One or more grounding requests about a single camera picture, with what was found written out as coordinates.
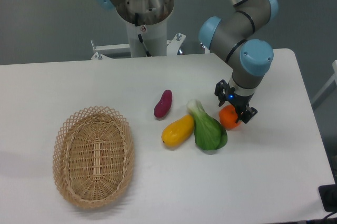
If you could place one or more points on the black device at table edge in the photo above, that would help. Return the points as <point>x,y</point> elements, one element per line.
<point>328,197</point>

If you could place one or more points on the yellow mango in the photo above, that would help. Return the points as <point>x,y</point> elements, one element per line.
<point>178,132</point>

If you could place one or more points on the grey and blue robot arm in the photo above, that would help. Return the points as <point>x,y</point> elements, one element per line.
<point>230,40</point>

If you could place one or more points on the purple sweet potato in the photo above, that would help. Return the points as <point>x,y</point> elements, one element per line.
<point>164,104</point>

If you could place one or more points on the green bok choy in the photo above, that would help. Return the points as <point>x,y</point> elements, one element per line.
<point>209,134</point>

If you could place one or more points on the woven wicker basket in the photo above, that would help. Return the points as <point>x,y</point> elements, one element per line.
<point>93,157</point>

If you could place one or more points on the white frame at right edge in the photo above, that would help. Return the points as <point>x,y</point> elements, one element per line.
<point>328,87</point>

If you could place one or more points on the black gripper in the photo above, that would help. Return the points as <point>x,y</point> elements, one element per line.
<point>241,103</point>

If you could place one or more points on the orange fruit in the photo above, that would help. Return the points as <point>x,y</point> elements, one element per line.
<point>228,117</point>

